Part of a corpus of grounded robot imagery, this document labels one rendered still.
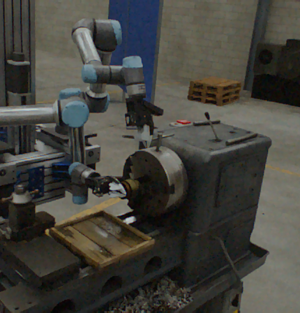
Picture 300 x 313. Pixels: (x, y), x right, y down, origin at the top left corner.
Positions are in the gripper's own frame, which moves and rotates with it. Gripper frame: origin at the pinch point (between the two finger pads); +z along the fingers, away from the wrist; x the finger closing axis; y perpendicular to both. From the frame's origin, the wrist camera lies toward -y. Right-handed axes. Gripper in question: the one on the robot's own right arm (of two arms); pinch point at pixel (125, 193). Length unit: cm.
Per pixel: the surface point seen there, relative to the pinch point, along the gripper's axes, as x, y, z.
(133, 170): 6.4, -10.1, -6.6
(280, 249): -109, -200, -18
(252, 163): 5, -72, 16
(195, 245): -29.2, -32.8, 16.4
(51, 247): -11.1, 37.7, 3.6
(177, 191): 0.6, -20.3, 12.0
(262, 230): -110, -216, -46
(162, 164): 12.1, -15.4, 5.8
